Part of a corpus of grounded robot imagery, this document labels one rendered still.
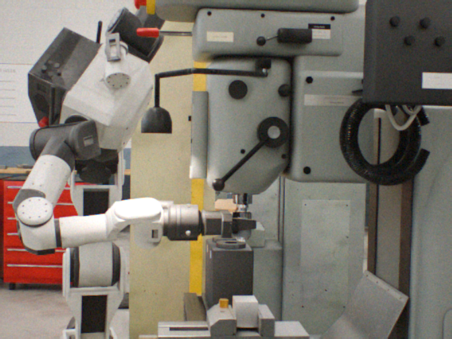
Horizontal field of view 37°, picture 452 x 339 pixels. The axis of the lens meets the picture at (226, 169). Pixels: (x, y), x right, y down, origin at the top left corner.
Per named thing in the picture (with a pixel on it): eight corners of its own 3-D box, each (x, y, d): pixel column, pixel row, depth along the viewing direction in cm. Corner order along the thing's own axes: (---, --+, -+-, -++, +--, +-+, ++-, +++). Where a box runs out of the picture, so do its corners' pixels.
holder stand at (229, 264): (211, 314, 197) (212, 245, 196) (204, 296, 219) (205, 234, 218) (252, 313, 199) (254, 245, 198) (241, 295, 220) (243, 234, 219)
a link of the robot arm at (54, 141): (21, 157, 172) (42, 122, 181) (38, 181, 178) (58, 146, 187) (60, 153, 168) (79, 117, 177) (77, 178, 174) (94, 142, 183)
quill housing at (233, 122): (209, 194, 154) (212, 53, 153) (202, 187, 175) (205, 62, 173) (291, 195, 156) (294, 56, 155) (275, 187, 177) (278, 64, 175)
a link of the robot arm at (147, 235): (182, 222, 158) (133, 222, 157) (180, 253, 165) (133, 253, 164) (181, 189, 167) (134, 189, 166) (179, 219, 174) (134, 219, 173)
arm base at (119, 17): (94, 46, 203) (106, 38, 193) (114, 10, 206) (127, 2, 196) (136, 72, 209) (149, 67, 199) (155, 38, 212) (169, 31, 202)
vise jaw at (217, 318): (210, 335, 152) (210, 318, 152) (206, 320, 165) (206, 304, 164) (236, 335, 153) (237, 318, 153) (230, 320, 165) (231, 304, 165)
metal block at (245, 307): (235, 327, 156) (235, 301, 156) (232, 320, 162) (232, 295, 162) (257, 327, 157) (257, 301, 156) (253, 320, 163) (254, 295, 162)
